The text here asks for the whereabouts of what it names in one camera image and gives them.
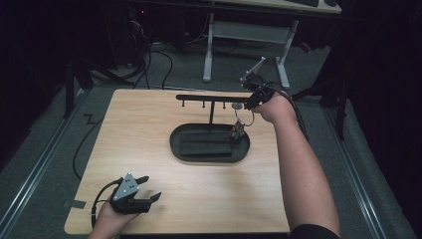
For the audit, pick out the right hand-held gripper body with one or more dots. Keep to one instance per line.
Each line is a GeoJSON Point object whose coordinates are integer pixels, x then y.
{"type": "Point", "coordinates": [255, 84]}

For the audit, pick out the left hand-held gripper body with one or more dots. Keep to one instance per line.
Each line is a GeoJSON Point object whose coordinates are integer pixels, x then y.
{"type": "Point", "coordinates": [127, 197]}

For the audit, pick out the bunch of colourful keys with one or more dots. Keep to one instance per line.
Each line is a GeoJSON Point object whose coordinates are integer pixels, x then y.
{"type": "Point", "coordinates": [237, 130]}

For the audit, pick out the black key stand with tray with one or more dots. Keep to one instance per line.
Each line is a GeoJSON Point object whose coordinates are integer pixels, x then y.
{"type": "Point", "coordinates": [209, 99]}

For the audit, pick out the person's right hand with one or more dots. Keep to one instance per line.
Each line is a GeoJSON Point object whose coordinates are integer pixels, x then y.
{"type": "Point", "coordinates": [277, 108]}

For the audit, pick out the person's left hand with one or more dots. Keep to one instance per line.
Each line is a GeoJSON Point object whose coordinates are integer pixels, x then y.
{"type": "Point", "coordinates": [107, 220]}

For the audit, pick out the grey round table grommet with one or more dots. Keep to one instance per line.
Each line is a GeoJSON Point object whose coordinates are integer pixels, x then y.
{"type": "Point", "coordinates": [236, 106]}

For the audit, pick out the white-framed desk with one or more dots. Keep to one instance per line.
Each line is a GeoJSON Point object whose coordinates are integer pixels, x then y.
{"type": "Point", "coordinates": [249, 31]}

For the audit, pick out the grey tape patch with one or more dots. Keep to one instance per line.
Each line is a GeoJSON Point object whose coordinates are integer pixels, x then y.
{"type": "Point", "coordinates": [73, 203]}

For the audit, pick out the red object under desk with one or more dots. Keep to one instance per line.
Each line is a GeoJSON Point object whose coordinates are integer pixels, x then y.
{"type": "Point", "coordinates": [305, 47]}

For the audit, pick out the black metal stand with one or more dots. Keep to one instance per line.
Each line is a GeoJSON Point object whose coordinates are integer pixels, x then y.
{"type": "Point", "coordinates": [340, 103]}
{"type": "Point", "coordinates": [69, 89]}

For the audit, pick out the black keyboard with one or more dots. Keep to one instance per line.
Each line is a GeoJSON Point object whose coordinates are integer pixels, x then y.
{"type": "Point", "coordinates": [303, 2]}

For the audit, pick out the black computer mouse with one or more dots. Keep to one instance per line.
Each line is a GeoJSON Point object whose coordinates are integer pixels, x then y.
{"type": "Point", "coordinates": [330, 2]}

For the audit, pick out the black sleeve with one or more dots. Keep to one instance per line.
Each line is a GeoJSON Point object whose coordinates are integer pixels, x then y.
{"type": "Point", "coordinates": [315, 233]}

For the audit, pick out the metal floor rail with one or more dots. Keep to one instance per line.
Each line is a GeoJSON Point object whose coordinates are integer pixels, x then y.
{"type": "Point", "coordinates": [355, 172]}
{"type": "Point", "coordinates": [36, 166]}

